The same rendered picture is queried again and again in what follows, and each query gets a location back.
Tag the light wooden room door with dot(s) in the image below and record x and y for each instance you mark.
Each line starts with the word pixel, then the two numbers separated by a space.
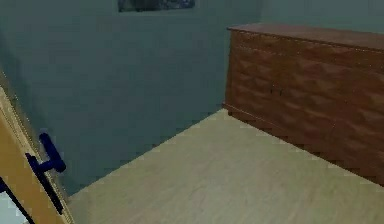
pixel 16 173

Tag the brown wooden chest of drawers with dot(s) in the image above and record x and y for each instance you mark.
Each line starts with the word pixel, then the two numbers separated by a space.
pixel 306 90

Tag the dark framed wall picture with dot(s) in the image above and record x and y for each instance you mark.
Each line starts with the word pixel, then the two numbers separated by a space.
pixel 156 4

